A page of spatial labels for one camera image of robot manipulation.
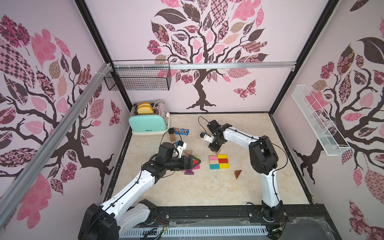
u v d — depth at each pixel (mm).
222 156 957
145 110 969
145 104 997
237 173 866
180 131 1071
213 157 967
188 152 953
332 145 714
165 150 600
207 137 898
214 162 923
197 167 899
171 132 972
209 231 697
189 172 878
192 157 679
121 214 420
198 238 683
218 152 906
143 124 1015
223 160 926
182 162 678
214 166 912
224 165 921
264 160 544
